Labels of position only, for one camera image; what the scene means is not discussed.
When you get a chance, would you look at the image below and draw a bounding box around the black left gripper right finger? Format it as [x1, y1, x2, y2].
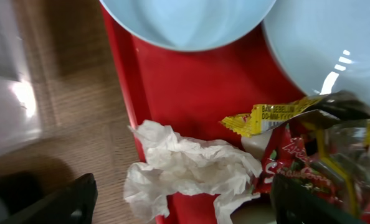
[270, 174, 364, 224]

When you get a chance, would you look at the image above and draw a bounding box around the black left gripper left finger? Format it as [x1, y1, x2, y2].
[1, 173, 98, 224]

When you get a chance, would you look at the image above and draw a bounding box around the mint green bowl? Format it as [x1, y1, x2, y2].
[230, 197, 277, 224]

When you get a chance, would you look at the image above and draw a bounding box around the red strawberry candy wrapper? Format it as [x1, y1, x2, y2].
[253, 119, 370, 222]

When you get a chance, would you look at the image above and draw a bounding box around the white tissue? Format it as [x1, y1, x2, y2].
[123, 120, 262, 223]

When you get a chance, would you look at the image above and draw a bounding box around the light blue small bowl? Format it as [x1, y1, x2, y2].
[100, 0, 275, 52]

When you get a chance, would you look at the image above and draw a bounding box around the yellow foil wrapper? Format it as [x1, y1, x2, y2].
[221, 90, 370, 149]

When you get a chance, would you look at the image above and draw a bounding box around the clear plastic bin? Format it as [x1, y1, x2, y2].
[0, 0, 42, 156]

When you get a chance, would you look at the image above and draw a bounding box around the light blue plate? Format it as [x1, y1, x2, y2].
[263, 0, 370, 106]

